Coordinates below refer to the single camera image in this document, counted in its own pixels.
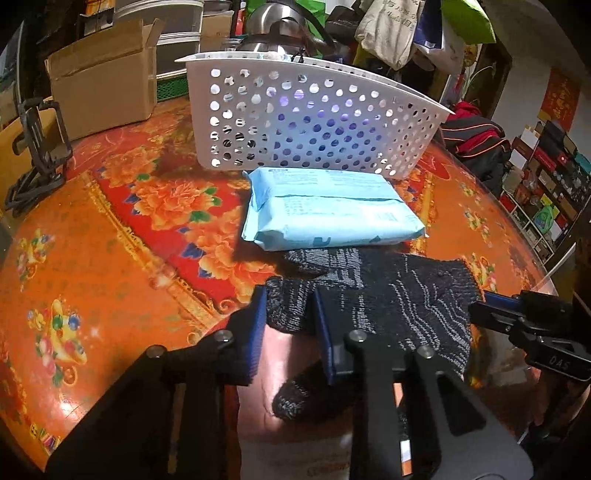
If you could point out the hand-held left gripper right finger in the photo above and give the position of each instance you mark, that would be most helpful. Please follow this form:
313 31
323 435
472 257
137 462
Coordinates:
325 341

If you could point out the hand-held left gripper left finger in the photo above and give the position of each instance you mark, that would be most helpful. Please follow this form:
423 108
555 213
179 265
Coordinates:
256 337

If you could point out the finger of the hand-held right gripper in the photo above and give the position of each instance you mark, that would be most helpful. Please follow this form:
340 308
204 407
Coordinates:
549 357
503 302

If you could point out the black grey knit glove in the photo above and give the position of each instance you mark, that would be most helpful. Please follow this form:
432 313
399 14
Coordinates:
392 295

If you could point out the light blue soft packet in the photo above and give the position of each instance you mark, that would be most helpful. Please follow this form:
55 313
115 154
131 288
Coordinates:
323 217

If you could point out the white perforated plastic basket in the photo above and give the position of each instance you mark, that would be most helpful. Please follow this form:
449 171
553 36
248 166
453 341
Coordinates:
231 60

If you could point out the shelf of small boxes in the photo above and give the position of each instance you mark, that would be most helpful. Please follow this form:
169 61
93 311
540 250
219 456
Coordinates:
549 184

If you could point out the red and black jacket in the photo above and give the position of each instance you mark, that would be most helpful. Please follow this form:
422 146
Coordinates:
480 138

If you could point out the green plastic crate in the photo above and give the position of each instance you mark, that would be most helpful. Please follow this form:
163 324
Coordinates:
171 90

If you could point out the navy and white bag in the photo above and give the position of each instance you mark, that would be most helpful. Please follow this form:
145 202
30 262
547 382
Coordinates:
434 37

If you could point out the open cardboard box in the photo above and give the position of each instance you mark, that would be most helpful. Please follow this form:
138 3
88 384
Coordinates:
101 97

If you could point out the bright green hanging bag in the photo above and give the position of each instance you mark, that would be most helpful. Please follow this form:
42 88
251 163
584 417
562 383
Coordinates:
466 18

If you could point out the black folding phone stand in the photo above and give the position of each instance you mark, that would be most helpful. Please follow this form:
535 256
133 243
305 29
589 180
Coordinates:
44 138

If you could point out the white printed canvas tote bag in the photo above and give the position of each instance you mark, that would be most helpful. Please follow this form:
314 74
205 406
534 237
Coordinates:
388 32

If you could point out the stack of grey drawers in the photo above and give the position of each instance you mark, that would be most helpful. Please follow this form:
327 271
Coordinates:
175 41

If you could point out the stainless steel kettle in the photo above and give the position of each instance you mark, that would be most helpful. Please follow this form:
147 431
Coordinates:
268 18

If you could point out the red wall hanging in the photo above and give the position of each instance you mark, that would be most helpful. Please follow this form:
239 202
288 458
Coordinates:
558 101

